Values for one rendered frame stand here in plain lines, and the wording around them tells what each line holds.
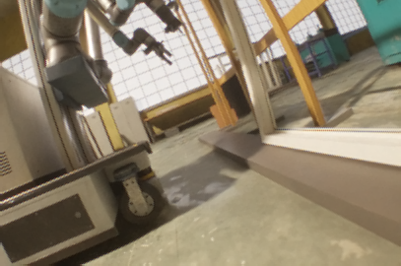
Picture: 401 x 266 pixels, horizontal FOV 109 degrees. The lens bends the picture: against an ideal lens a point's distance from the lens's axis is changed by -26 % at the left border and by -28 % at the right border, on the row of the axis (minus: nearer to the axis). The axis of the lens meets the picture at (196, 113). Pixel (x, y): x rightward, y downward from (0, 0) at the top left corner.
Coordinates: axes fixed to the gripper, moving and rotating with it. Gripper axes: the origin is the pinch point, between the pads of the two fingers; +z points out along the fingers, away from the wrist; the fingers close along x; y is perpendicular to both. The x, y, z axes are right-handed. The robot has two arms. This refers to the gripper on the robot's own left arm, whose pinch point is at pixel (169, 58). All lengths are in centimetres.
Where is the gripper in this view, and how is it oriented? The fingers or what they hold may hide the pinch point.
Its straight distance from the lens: 134.3
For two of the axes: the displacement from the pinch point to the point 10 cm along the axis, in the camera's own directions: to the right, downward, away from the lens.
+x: -1.1, 1.8, 9.8
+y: 6.7, -7.2, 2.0
